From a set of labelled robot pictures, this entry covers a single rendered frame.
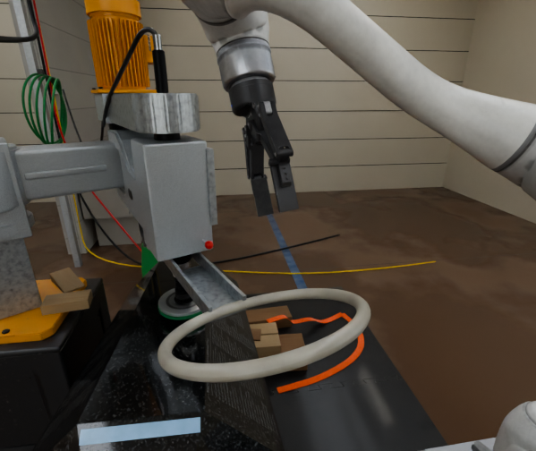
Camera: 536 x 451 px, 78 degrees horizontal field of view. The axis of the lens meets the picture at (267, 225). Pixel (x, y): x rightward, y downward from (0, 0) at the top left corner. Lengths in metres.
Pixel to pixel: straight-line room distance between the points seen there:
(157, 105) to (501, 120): 0.90
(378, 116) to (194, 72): 3.38
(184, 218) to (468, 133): 0.94
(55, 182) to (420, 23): 6.41
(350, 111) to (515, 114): 6.07
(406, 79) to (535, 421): 0.69
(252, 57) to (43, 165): 1.34
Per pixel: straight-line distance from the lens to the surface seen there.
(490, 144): 0.57
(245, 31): 0.59
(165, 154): 1.17
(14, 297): 1.95
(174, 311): 1.43
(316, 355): 0.61
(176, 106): 1.14
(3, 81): 6.95
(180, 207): 1.22
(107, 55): 1.81
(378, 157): 6.94
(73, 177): 1.79
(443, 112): 0.56
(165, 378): 1.24
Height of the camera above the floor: 1.73
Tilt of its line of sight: 21 degrees down
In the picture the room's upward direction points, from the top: straight up
